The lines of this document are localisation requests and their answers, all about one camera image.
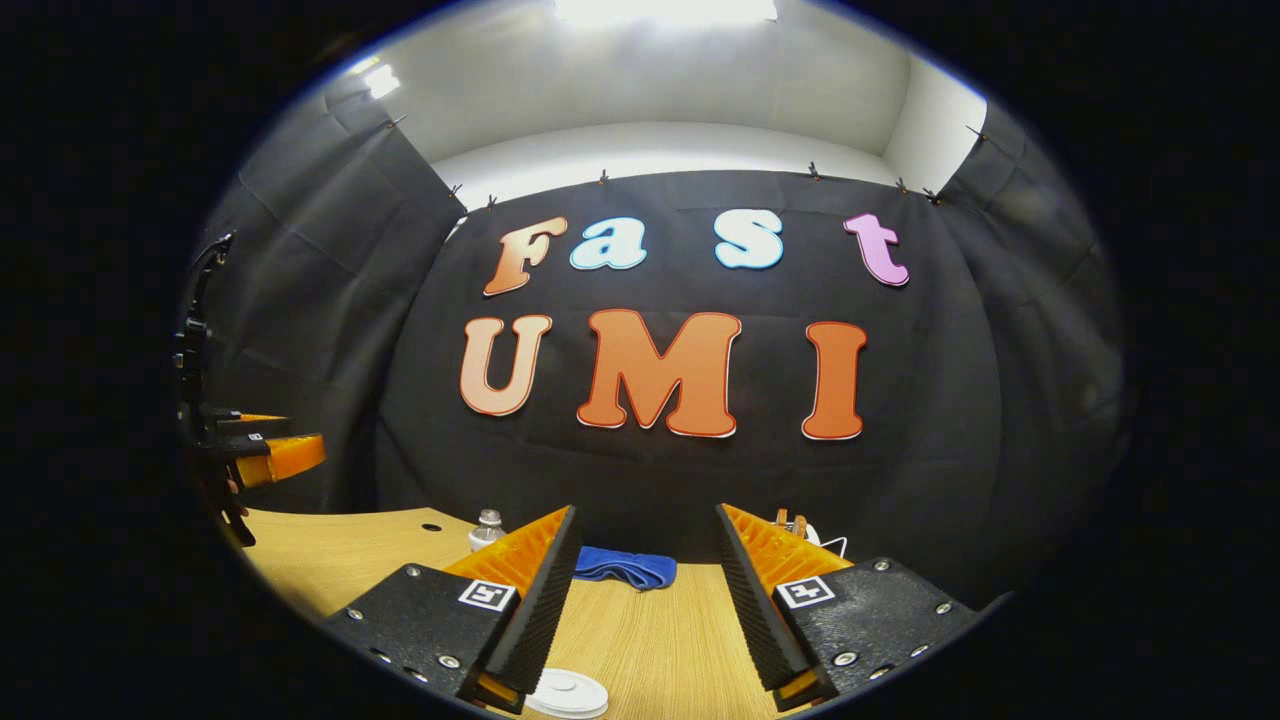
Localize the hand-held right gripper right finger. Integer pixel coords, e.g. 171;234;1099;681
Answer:
715;503;987;714

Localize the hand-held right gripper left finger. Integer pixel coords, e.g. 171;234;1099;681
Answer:
320;505;583;714

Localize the white teacup lid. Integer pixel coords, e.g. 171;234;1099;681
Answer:
525;668;611;720

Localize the blue towel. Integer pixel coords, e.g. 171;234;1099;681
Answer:
573;546;679;592

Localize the black backdrop cloth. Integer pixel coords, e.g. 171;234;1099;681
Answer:
185;95;1136;606

